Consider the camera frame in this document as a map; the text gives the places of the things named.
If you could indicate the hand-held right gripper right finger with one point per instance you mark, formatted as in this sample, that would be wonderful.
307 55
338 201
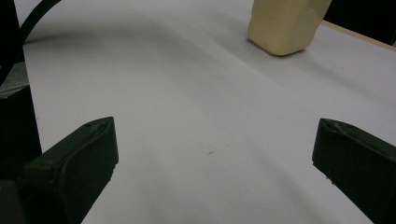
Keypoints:
361 161

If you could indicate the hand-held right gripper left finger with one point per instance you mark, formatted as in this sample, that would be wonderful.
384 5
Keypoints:
68 174

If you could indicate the beige square cup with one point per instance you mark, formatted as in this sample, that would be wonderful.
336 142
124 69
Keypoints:
285 25

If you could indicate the light wooden table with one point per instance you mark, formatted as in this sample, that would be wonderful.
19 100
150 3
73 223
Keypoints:
358 34

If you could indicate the white table mat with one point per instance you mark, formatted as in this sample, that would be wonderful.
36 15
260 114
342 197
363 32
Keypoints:
186 93

